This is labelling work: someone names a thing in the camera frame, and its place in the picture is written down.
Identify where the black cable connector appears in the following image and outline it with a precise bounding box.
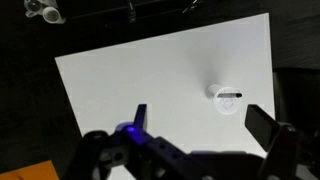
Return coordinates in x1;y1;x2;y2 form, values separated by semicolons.
126;0;138;24

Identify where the orange floor mat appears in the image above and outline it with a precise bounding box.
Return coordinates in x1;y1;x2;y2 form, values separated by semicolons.
0;159;60;180

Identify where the white plastic fixture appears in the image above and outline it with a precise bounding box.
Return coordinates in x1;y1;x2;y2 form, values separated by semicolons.
23;0;67;25

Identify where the clear plastic measuring cup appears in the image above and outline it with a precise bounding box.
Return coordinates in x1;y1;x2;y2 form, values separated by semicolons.
207;84;244;116

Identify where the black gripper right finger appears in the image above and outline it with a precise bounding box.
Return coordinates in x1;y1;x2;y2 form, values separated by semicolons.
244;104;302;180

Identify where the black and silver marker pen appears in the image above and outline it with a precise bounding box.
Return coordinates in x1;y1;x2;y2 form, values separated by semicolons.
218;92;244;100

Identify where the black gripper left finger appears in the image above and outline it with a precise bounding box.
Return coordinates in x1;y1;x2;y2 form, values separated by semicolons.
63;104;201;180

